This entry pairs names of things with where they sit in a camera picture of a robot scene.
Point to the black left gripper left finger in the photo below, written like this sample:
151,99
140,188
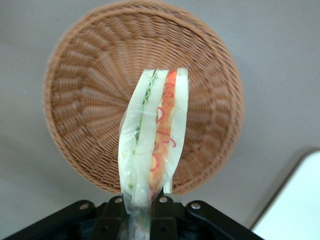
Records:
75,220

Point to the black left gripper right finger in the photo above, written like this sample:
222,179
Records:
200,222

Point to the triangular sandwich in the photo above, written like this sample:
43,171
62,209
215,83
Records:
152,125

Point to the cream rectangular plastic tray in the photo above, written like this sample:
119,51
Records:
295,200

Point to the round brown wicker basket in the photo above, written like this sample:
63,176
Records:
95,100

